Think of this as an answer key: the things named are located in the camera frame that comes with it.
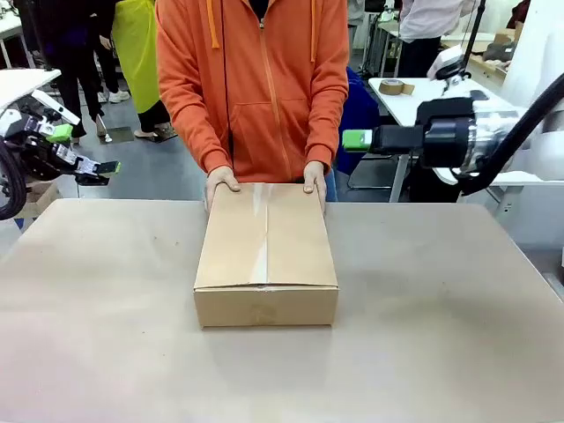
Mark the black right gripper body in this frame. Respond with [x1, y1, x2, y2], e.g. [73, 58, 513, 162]
[414, 96, 478, 169]

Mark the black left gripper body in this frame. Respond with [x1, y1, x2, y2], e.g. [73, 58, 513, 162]
[19, 131, 96, 182]

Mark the brown cardboard shipping box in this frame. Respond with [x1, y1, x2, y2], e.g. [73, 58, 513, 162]
[193, 182, 340, 329]

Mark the person's left forearm orange sleeve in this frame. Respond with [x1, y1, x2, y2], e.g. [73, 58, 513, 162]
[305, 65, 351, 176]

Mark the person's right forearm orange sleeve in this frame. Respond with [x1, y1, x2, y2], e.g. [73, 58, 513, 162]
[156, 65, 235, 178]

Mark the small cardboard box on floor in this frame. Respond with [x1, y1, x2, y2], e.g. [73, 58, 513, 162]
[16, 180, 62, 218]

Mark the open cardboard box on bench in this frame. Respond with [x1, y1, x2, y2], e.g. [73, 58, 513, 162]
[483, 20, 526, 63]

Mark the person's left hand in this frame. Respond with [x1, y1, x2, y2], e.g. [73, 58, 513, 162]
[302, 160, 329, 215]

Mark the person's right hand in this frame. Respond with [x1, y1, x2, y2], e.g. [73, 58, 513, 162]
[204, 166, 242, 215]

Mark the blue chair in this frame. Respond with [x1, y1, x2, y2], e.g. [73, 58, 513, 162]
[336, 65, 382, 176]

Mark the white table with tape roll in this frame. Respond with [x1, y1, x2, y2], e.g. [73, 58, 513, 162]
[367, 76, 519, 204]

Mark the brown packing tape roll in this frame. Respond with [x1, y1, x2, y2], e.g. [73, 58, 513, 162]
[379, 78, 416, 96]

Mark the white side table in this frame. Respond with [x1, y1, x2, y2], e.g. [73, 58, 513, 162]
[0, 68, 63, 110]

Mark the person in white shirt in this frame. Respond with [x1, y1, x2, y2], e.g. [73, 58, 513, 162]
[397, 0, 473, 81]

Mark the person in black clothes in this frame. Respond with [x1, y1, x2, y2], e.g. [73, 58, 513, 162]
[41, 0, 131, 138]

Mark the person in yellow coat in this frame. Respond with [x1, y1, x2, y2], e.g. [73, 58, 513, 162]
[110, 0, 173, 138]

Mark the person's orange hoodie torso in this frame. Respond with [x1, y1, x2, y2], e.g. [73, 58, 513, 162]
[154, 0, 351, 185]

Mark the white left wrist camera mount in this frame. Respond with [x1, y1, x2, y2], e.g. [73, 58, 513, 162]
[30, 89, 82, 143]

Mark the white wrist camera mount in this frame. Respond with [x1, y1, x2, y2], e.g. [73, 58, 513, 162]
[426, 47, 473, 92]
[30, 89, 82, 143]

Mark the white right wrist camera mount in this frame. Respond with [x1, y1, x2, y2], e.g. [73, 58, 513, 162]
[426, 47, 473, 92]

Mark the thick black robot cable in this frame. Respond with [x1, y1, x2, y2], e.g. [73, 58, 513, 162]
[457, 72, 564, 197]

